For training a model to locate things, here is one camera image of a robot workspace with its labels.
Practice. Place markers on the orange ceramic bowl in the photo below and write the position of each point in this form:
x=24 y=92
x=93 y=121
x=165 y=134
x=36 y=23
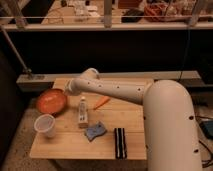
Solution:
x=51 y=101

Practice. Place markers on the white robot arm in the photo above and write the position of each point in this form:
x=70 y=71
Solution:
x=169 y=119

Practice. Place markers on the orange carrot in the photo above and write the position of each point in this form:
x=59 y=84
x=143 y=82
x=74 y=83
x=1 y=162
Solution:
x=103 y=100

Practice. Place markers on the white tube on box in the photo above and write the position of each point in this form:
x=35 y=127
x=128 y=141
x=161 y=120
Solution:
x=83 y=113

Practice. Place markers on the wooden table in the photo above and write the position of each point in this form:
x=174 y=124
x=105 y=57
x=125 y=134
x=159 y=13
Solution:
x=70 y=141

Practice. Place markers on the black striped rectangular object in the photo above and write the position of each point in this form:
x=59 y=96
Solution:
x=120 y=143

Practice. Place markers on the blue cloth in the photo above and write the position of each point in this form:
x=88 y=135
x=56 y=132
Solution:
x=95 y=131

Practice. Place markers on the clear plastic cup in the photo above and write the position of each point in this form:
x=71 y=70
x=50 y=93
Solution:
x=45 y=124

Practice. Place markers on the metal diagonal pole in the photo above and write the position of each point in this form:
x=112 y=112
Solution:
x=26 y=69

